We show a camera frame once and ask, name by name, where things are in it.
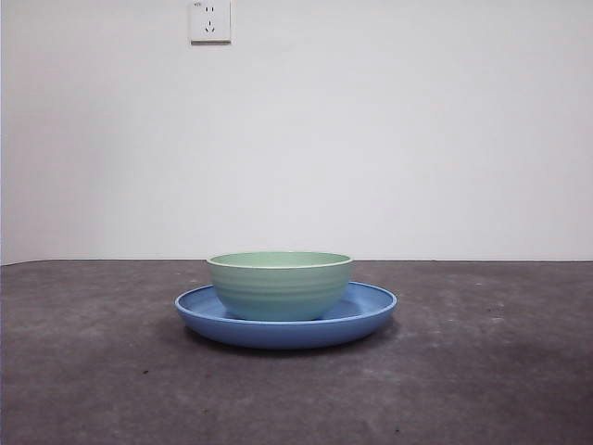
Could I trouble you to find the white wall socket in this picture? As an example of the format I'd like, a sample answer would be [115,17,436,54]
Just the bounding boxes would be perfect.
[189,0,233,46]

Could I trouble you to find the blue round plate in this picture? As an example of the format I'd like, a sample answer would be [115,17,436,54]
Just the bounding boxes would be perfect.
[174,280,398,350]

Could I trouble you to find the green ribbed bowl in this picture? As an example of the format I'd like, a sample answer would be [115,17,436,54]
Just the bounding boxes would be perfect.
[206,250,354,321]

